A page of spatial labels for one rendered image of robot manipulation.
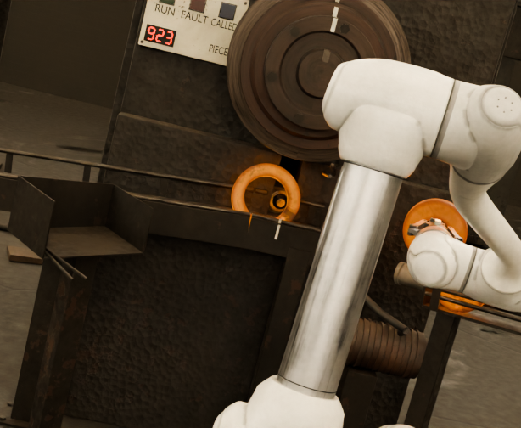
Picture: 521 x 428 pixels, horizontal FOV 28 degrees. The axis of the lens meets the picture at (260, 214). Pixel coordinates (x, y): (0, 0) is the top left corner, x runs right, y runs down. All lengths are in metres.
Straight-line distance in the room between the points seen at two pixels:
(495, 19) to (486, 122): 1.27
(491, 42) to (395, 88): 1.25
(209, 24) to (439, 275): 1.02
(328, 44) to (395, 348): 0.78
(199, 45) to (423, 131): 1.23
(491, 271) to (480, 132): 0.56
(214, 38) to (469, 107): 1.26
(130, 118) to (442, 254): 1.02
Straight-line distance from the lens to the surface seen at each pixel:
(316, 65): 2.54
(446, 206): 2.48
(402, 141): 1.62
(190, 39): 2.76
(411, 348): 2.66
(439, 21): 2.83
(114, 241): 2.53
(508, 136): 1.62
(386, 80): 1.63
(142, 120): 2.76
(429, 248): 2.11
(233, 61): 2.63
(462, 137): 1.63
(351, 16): 2.60
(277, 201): 2.79
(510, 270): 2.08
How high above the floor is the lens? 1.28
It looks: 12 degrees down
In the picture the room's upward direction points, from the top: 14 degrees clockwise
